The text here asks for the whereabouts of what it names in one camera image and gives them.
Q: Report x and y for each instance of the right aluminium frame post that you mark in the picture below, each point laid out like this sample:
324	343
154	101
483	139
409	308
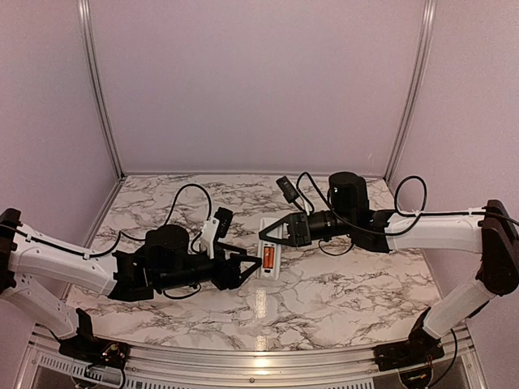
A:
417	77

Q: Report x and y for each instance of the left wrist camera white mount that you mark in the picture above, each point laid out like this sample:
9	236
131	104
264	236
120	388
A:
215	227

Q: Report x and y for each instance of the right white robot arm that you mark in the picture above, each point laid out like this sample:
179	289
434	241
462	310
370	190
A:
488	231

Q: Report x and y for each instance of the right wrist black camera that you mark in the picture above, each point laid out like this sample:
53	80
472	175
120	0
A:
294	196

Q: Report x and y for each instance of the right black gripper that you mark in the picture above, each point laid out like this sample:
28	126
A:
295	240

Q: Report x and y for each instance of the left aluminium frame post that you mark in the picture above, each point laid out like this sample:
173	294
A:
85	20

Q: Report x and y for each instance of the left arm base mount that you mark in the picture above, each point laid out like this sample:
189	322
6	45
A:
85	346

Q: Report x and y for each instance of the aluminium frame post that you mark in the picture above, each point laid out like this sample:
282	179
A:
85	20
417	77

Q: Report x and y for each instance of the front aluminium rail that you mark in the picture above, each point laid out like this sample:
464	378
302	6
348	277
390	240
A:
151	366

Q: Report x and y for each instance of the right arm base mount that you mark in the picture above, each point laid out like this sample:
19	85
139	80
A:
419	347

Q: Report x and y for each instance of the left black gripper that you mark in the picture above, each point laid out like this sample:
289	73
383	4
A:
233	279

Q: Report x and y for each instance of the white remote control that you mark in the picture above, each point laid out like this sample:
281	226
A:
270	274

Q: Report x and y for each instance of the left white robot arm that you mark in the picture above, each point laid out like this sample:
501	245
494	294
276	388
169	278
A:
26	253

